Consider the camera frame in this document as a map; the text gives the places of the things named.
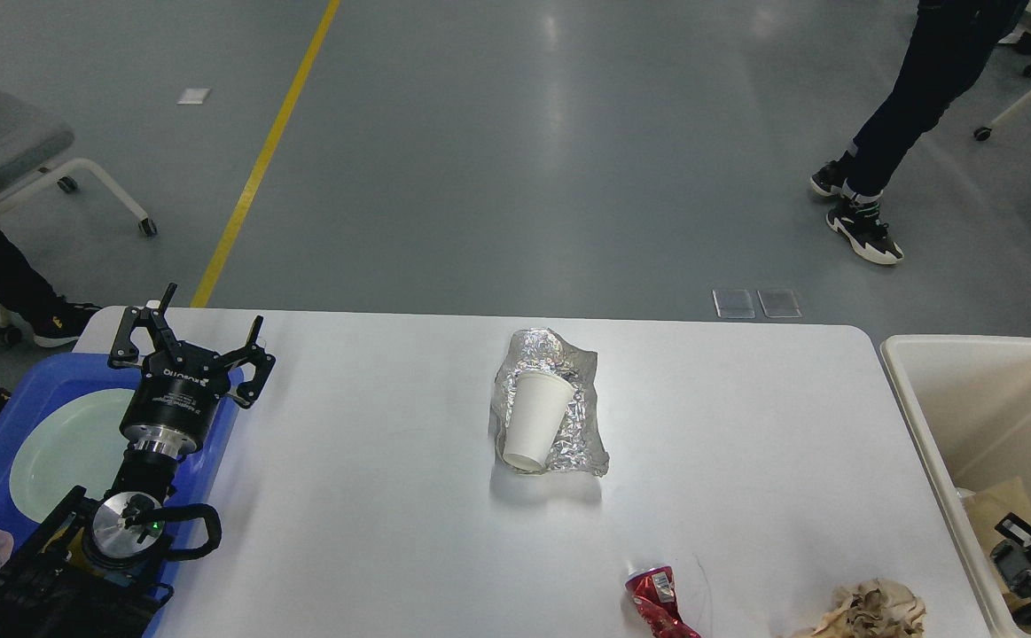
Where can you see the transparent floor plate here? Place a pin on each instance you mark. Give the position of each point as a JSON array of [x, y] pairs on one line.
[[734, 303], [779, 303]]

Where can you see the person with black sneakers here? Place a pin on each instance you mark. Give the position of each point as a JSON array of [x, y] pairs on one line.
[[947, 53]]

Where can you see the grey office chair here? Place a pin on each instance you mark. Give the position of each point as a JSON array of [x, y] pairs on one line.
[[31, 140]]

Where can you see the blue plastic tray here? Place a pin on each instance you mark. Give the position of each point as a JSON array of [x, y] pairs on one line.
[[63, 378]]

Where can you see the transparent floor plate left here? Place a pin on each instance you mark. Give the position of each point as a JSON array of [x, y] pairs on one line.
[[734, 303]]

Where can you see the beige plastic bin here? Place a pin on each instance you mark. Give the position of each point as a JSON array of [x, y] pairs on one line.
[[967, 401]]

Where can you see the light green plate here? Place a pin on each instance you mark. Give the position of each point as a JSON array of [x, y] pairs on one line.
[[79, 444]]

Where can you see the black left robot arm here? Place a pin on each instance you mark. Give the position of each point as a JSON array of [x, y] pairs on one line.
[[101, 566]]

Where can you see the transparent floor plate right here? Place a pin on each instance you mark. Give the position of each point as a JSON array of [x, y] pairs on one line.
[[779, 303]]

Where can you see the crushed red can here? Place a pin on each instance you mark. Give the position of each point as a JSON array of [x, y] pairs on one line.
[[653, 594]]

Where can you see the white paper cup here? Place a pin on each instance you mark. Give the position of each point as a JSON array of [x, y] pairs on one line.
[[538, 409]]

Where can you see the brown paper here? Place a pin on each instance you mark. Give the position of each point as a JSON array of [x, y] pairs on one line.
[[873, 608]]

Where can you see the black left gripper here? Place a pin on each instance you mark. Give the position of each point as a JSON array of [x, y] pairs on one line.
[[174, 403]]

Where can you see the aluminium foil sheet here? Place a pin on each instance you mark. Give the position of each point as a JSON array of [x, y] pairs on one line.
[[578, 445]]

